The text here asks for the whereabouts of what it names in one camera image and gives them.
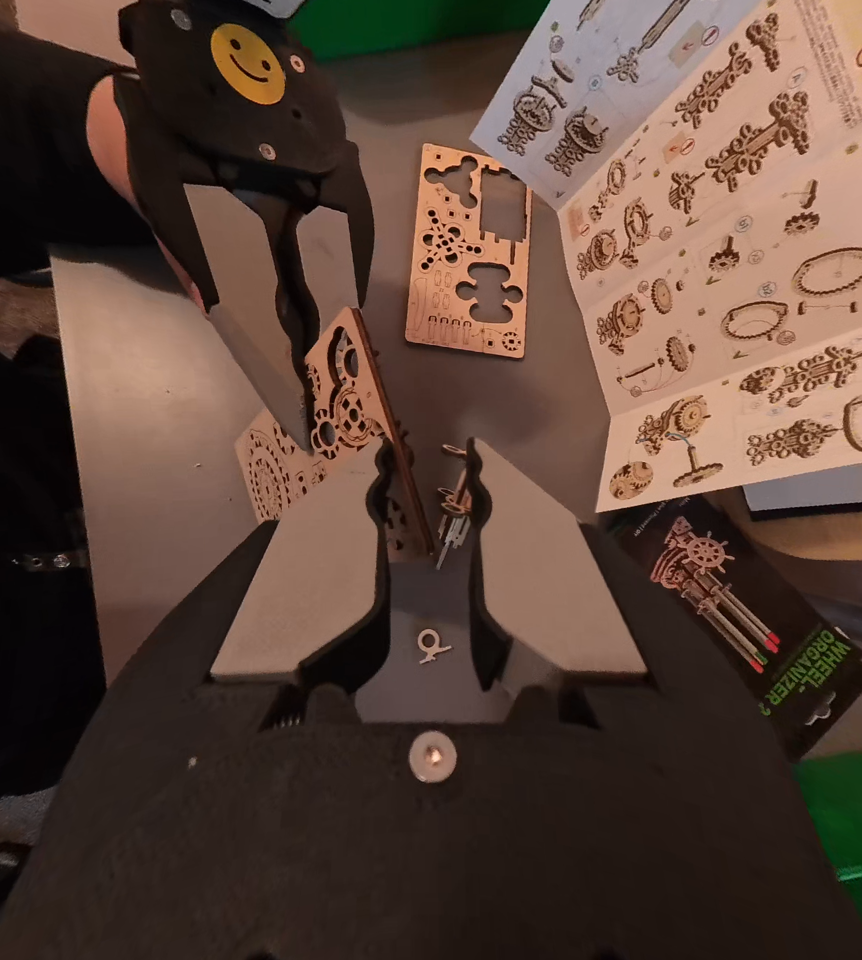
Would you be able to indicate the person's left forearm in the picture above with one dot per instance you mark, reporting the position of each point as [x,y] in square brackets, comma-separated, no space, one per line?
[18,150]

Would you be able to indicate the person's left hand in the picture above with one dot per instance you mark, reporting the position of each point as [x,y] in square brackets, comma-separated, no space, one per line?
[110,142]

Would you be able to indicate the person's black clothing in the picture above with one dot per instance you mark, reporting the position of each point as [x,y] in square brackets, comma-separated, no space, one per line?
[11,600]

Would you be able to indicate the wooden model assembly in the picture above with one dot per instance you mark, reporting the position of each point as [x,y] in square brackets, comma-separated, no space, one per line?
[453,517]

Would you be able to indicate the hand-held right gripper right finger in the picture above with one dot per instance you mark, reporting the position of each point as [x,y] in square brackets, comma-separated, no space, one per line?
[558,592]

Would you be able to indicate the black model kit box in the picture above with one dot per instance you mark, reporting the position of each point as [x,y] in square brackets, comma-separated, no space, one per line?
[738,622]

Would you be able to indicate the folded instruction leaflet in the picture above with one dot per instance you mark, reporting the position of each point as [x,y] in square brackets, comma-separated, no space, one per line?
[738,225]

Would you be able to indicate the wooden cut-out parts sheet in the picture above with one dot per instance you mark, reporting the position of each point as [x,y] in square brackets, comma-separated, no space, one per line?
[438,225]

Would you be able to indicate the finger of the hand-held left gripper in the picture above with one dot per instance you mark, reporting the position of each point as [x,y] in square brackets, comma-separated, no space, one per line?
[240,300]
[326,255]

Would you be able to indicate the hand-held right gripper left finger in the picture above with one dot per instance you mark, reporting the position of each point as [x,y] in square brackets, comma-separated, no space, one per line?
[303,592]

